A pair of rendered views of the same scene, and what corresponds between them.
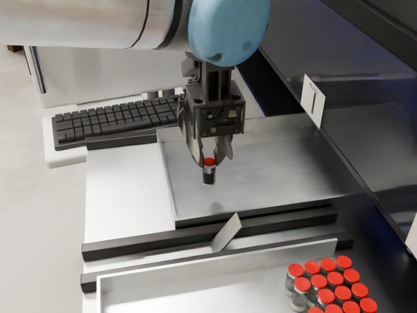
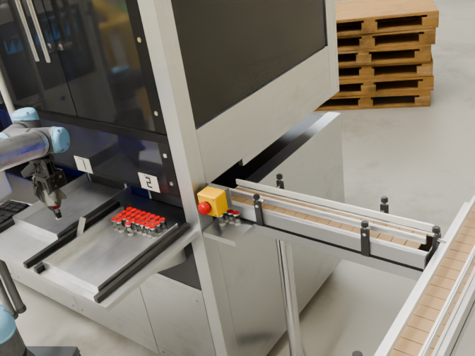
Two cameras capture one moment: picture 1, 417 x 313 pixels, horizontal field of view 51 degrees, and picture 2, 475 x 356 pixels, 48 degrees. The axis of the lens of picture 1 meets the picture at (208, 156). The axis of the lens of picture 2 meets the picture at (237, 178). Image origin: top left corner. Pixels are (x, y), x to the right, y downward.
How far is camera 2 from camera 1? 1.28 m
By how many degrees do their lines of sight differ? 33
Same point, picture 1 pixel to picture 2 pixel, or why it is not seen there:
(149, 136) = (10, 222)
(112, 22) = (39, 150)
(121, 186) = (16, 244)
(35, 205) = not seen: outside the picture
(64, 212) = not seen: outside the picture
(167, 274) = (68, 248)
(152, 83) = not seen: outside the picture
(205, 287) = (85, 246)
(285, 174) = (89, 203)
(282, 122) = (72, 186)
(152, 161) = (20, 231)
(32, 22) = (27, 155)
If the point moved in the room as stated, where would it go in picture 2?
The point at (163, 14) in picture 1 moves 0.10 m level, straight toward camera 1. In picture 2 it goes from (47, 144) to (66, 151)
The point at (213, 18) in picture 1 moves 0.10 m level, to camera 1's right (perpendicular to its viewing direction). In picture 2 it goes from (59, 140) to (90, 127)
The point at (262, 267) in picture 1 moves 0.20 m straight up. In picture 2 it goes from (102, 230) to (86, 179)
